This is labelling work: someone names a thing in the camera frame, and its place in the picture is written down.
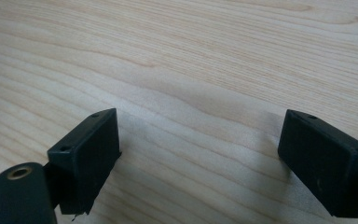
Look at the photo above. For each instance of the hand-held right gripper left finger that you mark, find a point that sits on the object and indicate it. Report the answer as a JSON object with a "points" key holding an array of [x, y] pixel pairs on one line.
{"points": [[87, 161]]}

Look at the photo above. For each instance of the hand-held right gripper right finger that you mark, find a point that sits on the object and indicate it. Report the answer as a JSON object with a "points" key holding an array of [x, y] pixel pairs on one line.
{"points": [[326, 168]]}

